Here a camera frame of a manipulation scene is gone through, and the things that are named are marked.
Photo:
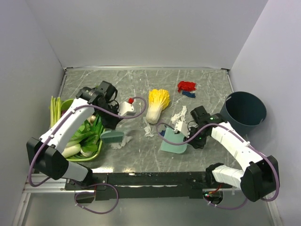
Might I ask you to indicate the blue crumpled paper scrap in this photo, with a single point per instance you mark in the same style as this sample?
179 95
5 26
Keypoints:
162 133

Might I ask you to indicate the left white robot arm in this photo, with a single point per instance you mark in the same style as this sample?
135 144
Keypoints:
45 153

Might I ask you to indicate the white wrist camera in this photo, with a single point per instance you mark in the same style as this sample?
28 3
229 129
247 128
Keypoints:
126 109
182 127

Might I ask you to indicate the bok choy greens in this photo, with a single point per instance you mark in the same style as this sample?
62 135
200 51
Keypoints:
91 136

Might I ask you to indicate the green vegetable tray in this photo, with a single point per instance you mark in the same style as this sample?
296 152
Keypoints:
94 153

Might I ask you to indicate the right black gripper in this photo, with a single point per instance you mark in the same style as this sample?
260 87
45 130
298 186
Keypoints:
197 144

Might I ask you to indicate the red paper scrap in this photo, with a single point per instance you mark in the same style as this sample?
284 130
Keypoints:
186 86

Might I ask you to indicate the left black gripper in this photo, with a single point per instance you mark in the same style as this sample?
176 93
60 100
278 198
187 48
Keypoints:
112 124

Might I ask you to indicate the white paper scrap top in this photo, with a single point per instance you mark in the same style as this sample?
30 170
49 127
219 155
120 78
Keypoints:
147 129

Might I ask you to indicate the dark blue bin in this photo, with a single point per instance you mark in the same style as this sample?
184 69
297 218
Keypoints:
244 111

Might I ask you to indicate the teal hand brush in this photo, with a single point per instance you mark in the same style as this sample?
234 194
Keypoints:
112 136

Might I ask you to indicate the green onion stalks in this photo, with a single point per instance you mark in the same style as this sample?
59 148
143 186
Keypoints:
55 110

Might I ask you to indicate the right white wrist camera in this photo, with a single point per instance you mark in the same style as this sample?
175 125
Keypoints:
182 127

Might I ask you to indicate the yellow napa cabbage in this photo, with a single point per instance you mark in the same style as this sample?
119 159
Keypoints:
159 100

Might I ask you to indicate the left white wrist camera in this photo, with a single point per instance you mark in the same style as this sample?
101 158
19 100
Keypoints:
126 109

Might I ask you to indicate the dark blue paper scrap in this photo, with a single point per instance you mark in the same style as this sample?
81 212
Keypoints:
188 94

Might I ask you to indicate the white paper scrap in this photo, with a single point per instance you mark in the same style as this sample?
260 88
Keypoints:
125 140
116 146
179 116
147 129

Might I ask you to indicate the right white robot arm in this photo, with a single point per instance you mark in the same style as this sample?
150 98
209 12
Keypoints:
258 175

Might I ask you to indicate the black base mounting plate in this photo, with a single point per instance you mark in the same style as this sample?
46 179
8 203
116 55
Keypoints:
147 185

